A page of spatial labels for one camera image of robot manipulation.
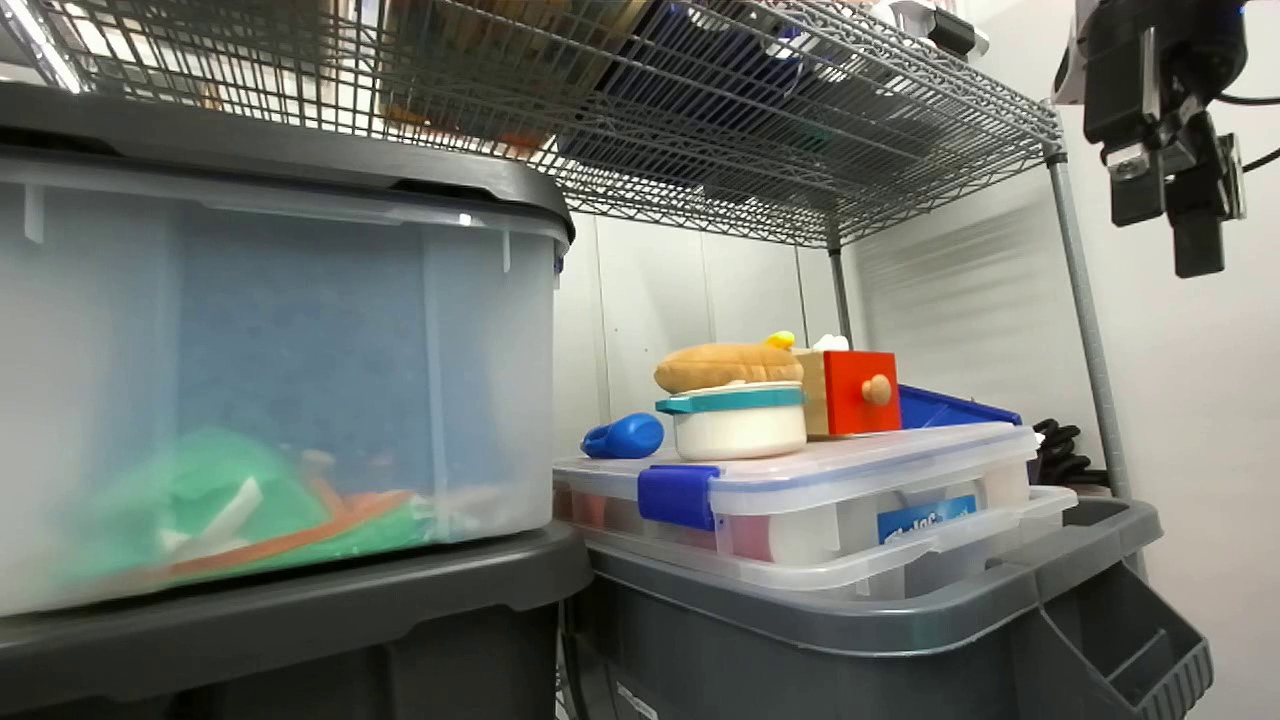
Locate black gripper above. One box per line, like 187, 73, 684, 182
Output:
1057, 0, 1252, 279

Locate brown bread toy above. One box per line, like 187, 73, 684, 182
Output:
649, 340, 807, 401

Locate white bowl teal band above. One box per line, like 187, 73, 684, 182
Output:
650, 379, 811, 463

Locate blue flat plastic piece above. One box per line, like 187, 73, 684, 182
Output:
894, 379, 1026, 433

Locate large clear plastic container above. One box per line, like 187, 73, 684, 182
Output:
585, 479, 1079, 606

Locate orange red box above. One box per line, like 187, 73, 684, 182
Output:
822, 347, 903, 440

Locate clear compartment container blue latches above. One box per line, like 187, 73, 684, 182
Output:
546, 415, 1048, 567

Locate dark blue storage bin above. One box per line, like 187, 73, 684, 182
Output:
555, 0, 922, 205

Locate blue container latch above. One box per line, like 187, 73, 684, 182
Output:
631, 462, 725, 537

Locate blue round toy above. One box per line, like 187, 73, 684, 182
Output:
579, 410, 668, 463

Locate grey plastic storage bin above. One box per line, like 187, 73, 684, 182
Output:
564, 492, 1218, 720

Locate brown box on mesh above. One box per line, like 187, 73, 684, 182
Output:
374, 0, 665, 144

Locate clear tote dark grey lid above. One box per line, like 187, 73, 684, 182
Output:
0, 79, 579, 621

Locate orange flat item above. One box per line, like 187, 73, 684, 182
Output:
170, 486, 419, 574

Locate dark grey storage bin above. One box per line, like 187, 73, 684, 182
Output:
0, 519, 592, 720

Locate green soft item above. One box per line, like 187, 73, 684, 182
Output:
56, 427, 433, 586

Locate metal shelf post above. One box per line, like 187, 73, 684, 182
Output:
818, 237, 860, 351
1042, 144, 1135, 505

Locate wire mesh shelf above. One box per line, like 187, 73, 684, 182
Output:
0, 0, 1071, 252

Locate black cable bundle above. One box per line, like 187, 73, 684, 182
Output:
1026, 415, 1110, 492

